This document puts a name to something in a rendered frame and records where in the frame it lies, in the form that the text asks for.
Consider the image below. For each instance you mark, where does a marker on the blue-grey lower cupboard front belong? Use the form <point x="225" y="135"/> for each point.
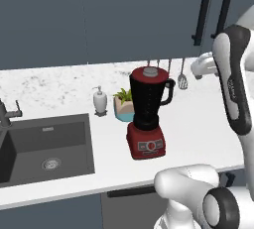
<point x="49" y="214"/>

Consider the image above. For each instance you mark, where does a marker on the red and black blender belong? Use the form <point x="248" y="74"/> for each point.
<point x="147" y="107"/>

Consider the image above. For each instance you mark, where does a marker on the dark grey sink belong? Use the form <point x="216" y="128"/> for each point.
<point x="49" y="147"/>

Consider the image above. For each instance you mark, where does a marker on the grey slotted spatula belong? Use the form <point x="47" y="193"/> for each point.
<point x="182" y="81"/>

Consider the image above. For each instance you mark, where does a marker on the grey hanging utensil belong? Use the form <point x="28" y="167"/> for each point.
<point x="158" y="63"/>
<point x="148" y="63"/>
<point x="170" y="66"/>

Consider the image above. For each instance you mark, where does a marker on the red blender lid grey cap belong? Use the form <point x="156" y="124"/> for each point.
<point x="149" y="74"/>

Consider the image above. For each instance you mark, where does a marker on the dark grey tap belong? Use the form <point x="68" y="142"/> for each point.
<point x="6" y="114"/>

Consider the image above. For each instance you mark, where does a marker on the green plant in teal pot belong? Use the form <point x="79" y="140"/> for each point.
<point x="123" y="106"/>

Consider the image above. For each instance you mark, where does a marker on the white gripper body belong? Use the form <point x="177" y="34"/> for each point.
<point x="204" y="63"/>

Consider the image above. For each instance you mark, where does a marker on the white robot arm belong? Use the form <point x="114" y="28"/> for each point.
<point x="235" y="84"/>

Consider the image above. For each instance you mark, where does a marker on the white soap dispenser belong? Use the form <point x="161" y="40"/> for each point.
<point x="100" y="101"/>

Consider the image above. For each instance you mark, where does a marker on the grey dishwasher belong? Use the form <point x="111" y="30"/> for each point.
<point x="132" y="211"/>

